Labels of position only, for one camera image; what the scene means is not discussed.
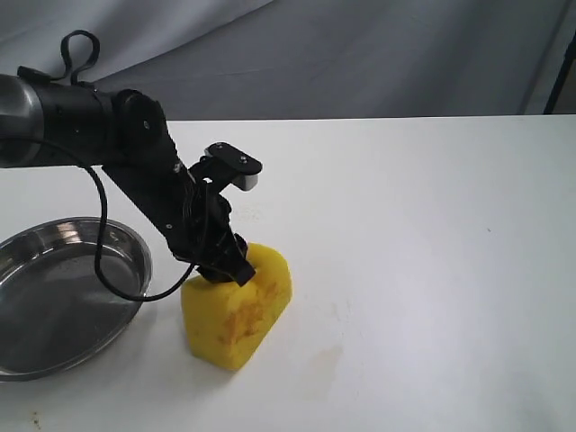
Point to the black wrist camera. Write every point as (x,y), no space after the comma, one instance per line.
(226,165)

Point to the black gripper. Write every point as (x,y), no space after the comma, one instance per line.
(193,219)

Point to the grey backdrop cloth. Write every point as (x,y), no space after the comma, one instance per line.
(255,60)

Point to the black stand pole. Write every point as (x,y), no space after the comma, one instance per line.
(569,57)

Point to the round steel dish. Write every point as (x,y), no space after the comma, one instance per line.
(55,312)

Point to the yellow sponge block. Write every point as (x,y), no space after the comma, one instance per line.
(225,323)

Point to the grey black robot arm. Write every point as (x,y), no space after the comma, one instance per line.
(56,121)

